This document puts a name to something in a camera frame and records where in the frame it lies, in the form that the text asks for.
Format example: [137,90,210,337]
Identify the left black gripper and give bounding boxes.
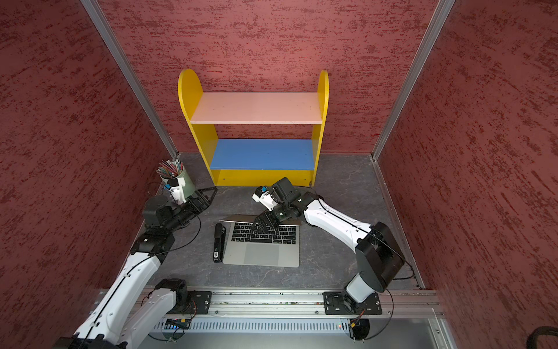
[164,187,219,232]

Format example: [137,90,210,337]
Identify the silver laptop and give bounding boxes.
[220,215,302,268]

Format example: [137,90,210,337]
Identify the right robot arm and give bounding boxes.
[252,187,406,314]

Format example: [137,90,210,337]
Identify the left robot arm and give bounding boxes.
[54,187,217,348]

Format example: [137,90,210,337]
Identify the green pencil cup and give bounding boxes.
[160,169,196,201]

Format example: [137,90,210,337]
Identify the black stapler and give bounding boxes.
[213,222,226,263]

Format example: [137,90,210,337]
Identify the coloured pencils bundle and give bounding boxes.
[156,159,184,180]

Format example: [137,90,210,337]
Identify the yellow pink blue shelf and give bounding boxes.
[177,69,330,187]

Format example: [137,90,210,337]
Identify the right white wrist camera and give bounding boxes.
[252,186,278,212]

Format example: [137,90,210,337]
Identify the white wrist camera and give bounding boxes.
[252,186,278,212]
[166,177,186,205]

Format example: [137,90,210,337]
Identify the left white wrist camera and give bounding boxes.
[166,177,186,205]

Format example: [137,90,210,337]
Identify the aluminium mounting rail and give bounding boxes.
[89,287,443,318]

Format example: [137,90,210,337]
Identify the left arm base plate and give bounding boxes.
[169,291,213,316]

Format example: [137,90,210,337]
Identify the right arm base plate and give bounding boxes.
[323,292,382,316]

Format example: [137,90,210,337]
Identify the left aluminium corner post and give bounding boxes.
[80,0,180,159]

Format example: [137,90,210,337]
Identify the aluminium corner post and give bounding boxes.
[371,0,457,161]
[80,0,180,159]

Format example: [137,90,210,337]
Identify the right aluminium corner post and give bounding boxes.
[371,0,457,161]

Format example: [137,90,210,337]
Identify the black cable bundle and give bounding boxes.
[526,326,558,349]

